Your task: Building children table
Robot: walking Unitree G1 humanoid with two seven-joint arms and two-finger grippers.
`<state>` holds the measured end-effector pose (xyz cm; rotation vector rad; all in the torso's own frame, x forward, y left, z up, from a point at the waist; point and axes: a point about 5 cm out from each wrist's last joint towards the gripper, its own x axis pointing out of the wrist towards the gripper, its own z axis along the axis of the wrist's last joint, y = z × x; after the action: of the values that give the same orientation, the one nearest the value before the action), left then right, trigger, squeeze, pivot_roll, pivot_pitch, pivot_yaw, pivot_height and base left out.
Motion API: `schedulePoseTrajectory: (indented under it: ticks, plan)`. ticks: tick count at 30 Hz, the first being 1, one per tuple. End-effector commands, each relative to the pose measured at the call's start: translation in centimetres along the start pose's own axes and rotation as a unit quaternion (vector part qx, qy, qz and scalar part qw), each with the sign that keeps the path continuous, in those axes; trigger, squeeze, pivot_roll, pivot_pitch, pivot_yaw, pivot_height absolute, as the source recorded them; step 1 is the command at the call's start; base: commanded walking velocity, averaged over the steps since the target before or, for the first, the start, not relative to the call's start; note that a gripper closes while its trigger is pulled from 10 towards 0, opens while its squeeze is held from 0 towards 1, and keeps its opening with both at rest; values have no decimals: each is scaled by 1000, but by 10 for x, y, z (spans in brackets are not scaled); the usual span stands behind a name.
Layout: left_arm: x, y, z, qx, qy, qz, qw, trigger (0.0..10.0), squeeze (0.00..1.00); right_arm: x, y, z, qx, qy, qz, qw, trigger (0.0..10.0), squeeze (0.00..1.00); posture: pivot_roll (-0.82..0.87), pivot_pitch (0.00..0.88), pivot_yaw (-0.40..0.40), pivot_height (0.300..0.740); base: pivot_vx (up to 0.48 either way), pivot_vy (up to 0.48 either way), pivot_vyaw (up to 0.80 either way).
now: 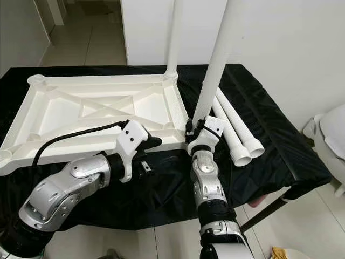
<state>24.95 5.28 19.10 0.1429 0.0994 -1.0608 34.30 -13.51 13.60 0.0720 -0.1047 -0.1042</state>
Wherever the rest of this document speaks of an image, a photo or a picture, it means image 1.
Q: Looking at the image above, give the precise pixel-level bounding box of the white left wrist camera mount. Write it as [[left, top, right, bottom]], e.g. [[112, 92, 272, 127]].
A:
[[114, 120, 150, 183]]

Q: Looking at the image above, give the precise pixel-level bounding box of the black tablecloth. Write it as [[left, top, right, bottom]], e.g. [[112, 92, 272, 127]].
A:
[[0, 64, 334, 233]]

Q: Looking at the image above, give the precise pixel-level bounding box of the white plastic table top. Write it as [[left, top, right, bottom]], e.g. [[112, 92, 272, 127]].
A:
[[0, 74, 189, 176]]

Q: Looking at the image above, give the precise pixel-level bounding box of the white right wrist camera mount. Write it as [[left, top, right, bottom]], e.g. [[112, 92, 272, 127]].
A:
[[186, 116, 226, 157]]

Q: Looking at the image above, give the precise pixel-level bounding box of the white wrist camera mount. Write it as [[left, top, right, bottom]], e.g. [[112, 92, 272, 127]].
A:
[[186, 116, 226, 157], [114, 120, 150, 183]]

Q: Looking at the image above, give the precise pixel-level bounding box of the black metal table leg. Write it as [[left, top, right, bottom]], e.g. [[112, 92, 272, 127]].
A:
[[240, 192, 302, 233]]

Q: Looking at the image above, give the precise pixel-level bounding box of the white round basin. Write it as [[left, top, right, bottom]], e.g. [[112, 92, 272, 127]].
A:
[[270, 247, 314, 259]]

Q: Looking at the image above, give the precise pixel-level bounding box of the yellow crumpled cloth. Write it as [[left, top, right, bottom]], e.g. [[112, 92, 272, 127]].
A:
[[271, 246, 292, 259]]

